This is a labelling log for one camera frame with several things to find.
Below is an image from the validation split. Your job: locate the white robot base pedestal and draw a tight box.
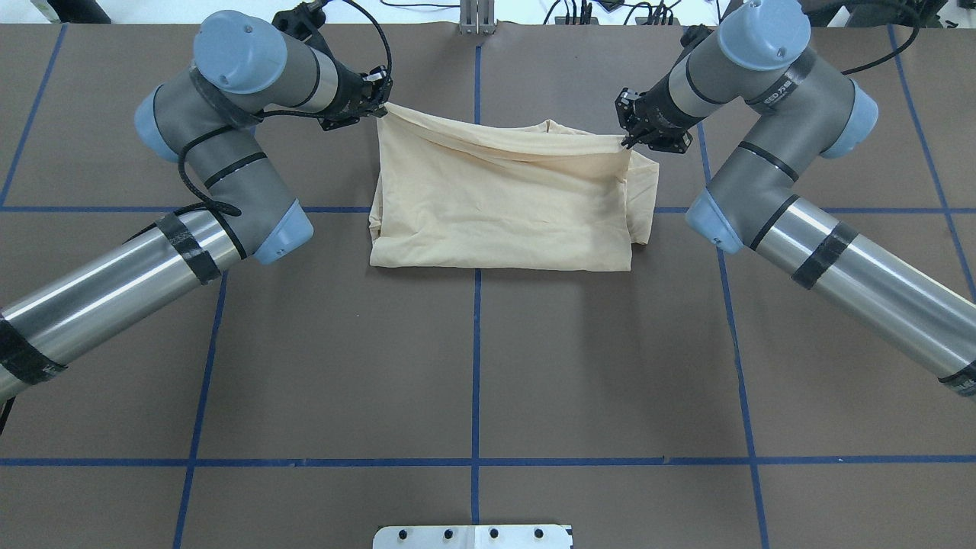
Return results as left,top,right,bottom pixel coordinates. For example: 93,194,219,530
372,524,574,548

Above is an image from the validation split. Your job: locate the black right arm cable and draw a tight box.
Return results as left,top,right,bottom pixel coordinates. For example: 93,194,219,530
839,0,923,75

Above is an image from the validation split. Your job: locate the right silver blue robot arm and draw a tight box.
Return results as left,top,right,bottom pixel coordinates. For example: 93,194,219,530
615,1,975,400

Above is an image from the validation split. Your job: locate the beige long-sleeve printed shirt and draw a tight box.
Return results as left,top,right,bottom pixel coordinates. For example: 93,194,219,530
369,104,660,272

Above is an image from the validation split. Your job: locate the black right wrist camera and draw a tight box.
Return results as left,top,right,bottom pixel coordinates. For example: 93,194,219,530
680,24,714,51

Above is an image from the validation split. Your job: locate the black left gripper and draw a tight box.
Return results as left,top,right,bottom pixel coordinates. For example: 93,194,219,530
320,65,393,132

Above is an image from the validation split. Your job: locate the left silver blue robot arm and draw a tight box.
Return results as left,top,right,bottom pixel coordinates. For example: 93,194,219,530
2,1,393,402

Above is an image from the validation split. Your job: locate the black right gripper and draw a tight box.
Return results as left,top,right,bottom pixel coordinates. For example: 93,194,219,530
616,88,695,154

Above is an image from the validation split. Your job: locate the aluminium frame post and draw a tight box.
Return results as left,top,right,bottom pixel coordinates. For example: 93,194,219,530
459,0,497,36

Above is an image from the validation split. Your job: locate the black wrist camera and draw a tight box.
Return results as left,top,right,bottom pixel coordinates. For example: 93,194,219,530
680,24,714,51
271,1,326,41

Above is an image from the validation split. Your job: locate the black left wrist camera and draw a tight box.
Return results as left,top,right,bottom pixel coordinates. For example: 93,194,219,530
271,1,326,41

